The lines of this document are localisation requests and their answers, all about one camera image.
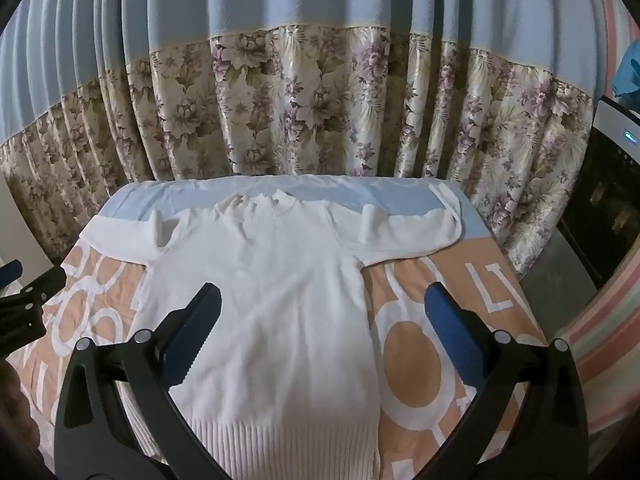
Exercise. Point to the peach printed bed sheet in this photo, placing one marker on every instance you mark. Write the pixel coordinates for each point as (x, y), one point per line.
(415, 360)

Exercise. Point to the white knit sweater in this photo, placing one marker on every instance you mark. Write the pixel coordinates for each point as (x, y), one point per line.
(280, 310)

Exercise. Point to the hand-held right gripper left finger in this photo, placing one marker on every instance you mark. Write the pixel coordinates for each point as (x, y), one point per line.
(192, 330)

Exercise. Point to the blue floral curtain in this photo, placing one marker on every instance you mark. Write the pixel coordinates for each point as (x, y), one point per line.
(300, 85)

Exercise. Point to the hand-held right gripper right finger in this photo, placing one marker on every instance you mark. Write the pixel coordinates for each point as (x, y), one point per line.
(452, 332)

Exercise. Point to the black water dispenser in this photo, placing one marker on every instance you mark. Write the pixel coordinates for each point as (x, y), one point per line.
(605, 200)

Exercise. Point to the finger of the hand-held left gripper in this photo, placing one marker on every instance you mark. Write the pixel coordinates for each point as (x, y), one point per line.
(40, 290)
(10, 272)

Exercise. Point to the blue cloth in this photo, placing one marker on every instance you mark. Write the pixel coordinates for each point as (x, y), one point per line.
(629, 72)

